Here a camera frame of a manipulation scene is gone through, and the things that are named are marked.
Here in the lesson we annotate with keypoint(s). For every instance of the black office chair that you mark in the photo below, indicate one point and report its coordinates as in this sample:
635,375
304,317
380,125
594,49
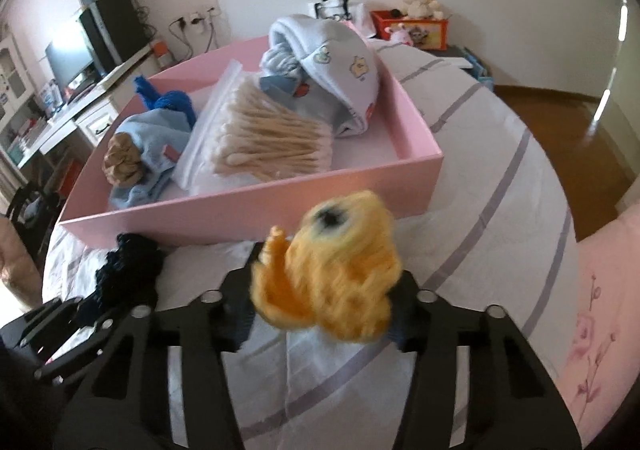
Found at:
32,215

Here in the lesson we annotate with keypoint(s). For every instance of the blue crochet piece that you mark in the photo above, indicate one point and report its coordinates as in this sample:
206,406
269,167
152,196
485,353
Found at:
130,265
167,99

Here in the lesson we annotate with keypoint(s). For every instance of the black computer monitor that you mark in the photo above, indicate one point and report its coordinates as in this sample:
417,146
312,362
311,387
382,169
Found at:
67,57

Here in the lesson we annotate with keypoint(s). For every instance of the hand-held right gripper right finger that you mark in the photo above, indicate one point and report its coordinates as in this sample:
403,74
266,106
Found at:
405,330

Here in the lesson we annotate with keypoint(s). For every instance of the pink heart plush toy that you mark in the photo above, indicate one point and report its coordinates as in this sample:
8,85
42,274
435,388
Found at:
401,33

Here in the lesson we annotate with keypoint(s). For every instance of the wall power outlets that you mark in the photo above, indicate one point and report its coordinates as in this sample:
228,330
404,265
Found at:
200,15

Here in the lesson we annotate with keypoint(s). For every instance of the white desk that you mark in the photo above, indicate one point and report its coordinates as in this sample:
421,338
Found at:
65,114

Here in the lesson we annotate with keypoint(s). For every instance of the round table with striped cover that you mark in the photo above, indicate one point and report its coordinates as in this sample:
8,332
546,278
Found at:
490,210

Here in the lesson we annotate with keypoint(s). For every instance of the bag of cotton swabs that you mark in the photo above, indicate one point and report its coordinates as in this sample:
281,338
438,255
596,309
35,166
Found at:
270,139

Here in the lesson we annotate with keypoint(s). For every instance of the white plush sheep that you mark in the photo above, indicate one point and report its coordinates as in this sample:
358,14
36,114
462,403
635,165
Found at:
422,5

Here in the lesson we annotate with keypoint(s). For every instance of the white hutch cabinet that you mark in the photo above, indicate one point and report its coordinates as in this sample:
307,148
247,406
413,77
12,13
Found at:
11,84

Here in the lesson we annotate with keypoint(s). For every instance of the yellow crochet toy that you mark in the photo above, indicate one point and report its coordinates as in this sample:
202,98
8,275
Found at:
335,275

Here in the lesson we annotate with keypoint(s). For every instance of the pink floral bedsheet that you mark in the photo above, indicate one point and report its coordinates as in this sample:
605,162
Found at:
610,310

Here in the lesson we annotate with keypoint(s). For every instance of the orange toy box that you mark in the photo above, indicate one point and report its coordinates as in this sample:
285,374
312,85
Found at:
425,34

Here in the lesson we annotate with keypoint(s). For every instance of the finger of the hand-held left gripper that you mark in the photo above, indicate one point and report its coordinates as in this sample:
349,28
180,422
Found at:
50,325
80,347

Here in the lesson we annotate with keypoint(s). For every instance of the white tote bag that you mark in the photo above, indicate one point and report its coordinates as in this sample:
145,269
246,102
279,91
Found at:
340,14

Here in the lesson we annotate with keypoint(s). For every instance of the slim black computer tower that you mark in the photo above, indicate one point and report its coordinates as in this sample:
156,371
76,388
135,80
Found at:
92,42

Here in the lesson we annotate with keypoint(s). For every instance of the pink cardboard box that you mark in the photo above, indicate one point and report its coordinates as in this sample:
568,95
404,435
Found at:
350,190

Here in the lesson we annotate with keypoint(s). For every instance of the printed light blue baby cloth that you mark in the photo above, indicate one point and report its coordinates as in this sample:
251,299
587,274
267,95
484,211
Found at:
340,69

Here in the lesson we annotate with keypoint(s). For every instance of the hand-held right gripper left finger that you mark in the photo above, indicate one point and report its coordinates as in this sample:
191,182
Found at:
235,315

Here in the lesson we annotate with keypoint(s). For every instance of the large black computer tower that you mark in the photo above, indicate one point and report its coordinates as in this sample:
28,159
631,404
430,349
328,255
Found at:
122,27

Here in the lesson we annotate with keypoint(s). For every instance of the orange and white bottle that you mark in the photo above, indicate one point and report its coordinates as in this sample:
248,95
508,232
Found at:
160,53

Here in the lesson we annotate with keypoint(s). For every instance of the light blue fleece cloth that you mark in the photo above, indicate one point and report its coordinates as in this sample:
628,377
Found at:
150,164

